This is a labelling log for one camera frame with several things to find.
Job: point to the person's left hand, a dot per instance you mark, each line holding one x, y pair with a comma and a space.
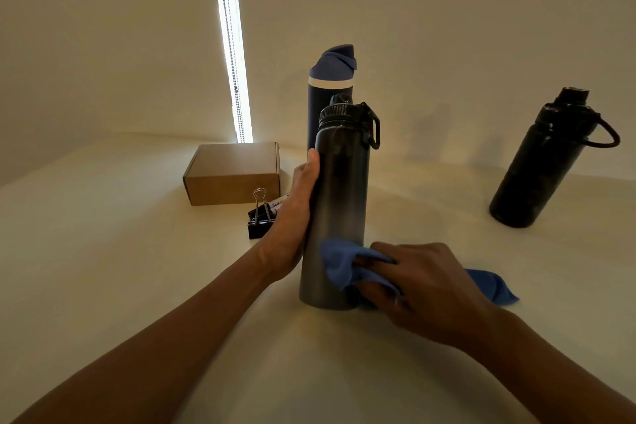
290, 230

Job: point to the person's right hand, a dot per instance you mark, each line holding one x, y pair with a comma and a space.
437, 294

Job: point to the black white striped marker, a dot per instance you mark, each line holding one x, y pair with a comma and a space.
280, 199
275, 208

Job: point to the black binder clip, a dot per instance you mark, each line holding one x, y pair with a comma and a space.
258, 227

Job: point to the blue cloth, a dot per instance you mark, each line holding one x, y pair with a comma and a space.
338, 259

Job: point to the black grey gradient bottle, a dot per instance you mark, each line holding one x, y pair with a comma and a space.
338, 190

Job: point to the brown paper box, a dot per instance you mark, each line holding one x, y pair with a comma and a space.
228, 170

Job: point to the navy bottle with blue lid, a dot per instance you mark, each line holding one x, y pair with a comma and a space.
330, 66

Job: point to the person's left forearm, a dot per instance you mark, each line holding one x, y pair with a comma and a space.
139, 364

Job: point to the person's right forearm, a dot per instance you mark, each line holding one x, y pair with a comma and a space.
556, 374

